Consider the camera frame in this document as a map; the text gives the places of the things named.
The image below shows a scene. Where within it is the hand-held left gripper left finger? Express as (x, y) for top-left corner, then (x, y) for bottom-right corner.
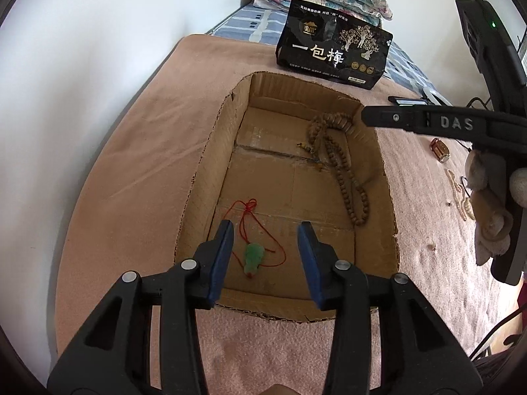
(47, 219), (235, 395)

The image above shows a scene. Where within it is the brown strap wristwatch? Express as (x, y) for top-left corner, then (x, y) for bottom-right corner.
(431, 139), (450, 162)

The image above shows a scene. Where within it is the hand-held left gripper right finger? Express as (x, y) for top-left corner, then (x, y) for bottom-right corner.
(297, 221), (484, 395)

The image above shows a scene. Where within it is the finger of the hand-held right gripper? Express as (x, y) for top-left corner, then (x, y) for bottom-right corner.
(361, 105), (523, 145)

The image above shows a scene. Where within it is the white pearl necklace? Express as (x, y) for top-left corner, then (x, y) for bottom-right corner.
(447, 169), (476, 222)

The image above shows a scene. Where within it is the brown wooden bead necklace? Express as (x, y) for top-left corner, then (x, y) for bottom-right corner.
(297, 112), (371, 227)

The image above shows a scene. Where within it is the ring light with black stand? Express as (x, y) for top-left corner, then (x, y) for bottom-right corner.
(388, 88), (447, 108)

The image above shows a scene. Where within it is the cardboard box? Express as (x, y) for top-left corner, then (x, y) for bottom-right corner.
(173, 71), (400, 324)

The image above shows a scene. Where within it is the person's right hand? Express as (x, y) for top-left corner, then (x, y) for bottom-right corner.
(464, 148), (515, 266)

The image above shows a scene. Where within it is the black printed package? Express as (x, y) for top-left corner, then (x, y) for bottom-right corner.
(275, 0), (394, 90)

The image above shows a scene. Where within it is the pink blanket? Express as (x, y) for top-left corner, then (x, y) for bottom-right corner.
(55, 33), (527, 395)

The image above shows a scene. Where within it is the green pendant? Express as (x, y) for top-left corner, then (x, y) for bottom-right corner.
(222, 198), (287, 278)

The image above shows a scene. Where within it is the blue checked bed sheet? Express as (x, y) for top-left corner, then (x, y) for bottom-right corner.
(206, 0), (454, 105)

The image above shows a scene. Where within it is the black ring light cable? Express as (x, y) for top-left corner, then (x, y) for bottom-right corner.
(453, 97), (497, 153)

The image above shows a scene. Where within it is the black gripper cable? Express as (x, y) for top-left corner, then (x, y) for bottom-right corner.
(469, 306), (527, 360)

